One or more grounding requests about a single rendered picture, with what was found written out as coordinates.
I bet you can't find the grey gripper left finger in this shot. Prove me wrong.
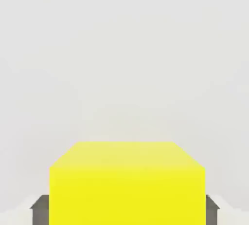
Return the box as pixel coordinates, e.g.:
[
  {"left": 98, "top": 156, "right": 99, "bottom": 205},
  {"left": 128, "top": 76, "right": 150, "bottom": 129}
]
[{"left": 0, "top": 194, "right": 50, "bottom": 225}]

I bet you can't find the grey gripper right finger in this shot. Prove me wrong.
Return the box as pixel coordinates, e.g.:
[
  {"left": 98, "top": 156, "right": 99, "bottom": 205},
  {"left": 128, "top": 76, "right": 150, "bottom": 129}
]
[{"left": 205, "top": 194, "right": 249, "bottom": 225}]

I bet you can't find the small yellow cube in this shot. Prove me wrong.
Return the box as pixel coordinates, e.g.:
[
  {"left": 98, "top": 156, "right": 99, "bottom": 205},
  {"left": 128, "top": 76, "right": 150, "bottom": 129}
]
[{"left": 49, "top": 141, "right": 206, "bottom": 225}]

